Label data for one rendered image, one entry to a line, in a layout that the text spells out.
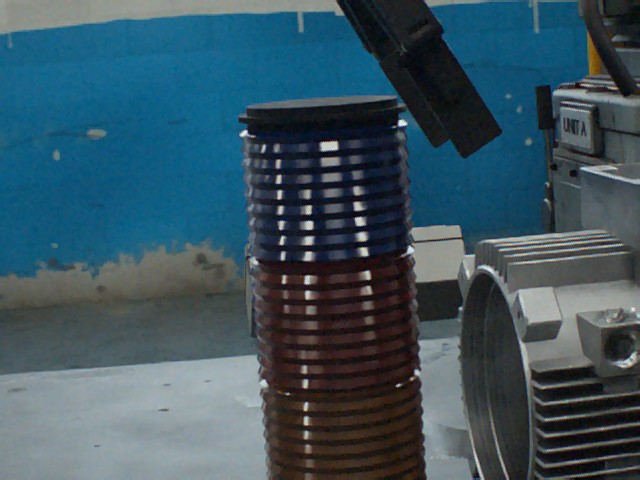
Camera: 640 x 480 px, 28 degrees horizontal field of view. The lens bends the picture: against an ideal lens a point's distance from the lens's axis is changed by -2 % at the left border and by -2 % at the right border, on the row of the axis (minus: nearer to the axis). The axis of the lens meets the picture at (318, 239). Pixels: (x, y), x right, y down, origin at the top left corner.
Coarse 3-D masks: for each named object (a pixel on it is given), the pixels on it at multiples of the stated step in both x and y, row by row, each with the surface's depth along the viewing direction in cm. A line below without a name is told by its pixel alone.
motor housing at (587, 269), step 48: (528, 240) 79; (576, 240) 78; (480, 288) 84; (576, 288) 76; (624, 288) 76; (480, 336) 87; (576, 336) 73; (480, 384) 88; (528, 384) 72; (576, 384) 71; (480, 432) 87; (528, 432) 87; (576, 432) 71; (624, 432) 73
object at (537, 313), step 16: (464, 256) 85; (464, 272) 84; (464, 288) 85; (528, 288) 73; (544, 288) 73; (528, 304) 72; (544, 304) 72; (528, 320) 72; (544, 320) 72; (560, 320) 72; (528, 336) 72; (544, 336) 73
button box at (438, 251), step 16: (416, 240) 101; (432, 240) 101; (448, 240) 101; (416, 256) 100; (432, 256) 100; (448, 256) 100; (416, 272) 100; (432, 272) 100; (448, 272) 100; (432, 288) 100; (448, 288) 100; (432, 304) 102; (448, 304) 103; (432, 320) 105; (256, 336) 103
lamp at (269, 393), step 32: (384, 384) 45; (416, 384) 47; (288, 416) 46; (320, 416) 45; (352, 416) 45; (384, 416) 45; (416, 416) 46; (288, 448) 46; (320, 448) 45; (352, 448) 45; (384, 448) 45; (416, 448) 46
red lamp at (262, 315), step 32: (384, 256) 45; (256, 288) 46; (288, 288) 45; (320, 288) 44; (352, 288) 44; (384, 288) 45; (416, 288) 47; (256, 320) 46; (288, 320) 45; (320, 320) 44; (352, 320) 44; (384, 320) 45; (416, 320) 46; (288, 352) 45; (320, 352) 45; (352, 352) 44; (384, 352) 45; (416, 352) 46; (288, 384) 45; (320, 384) 45; (352, 384) 45
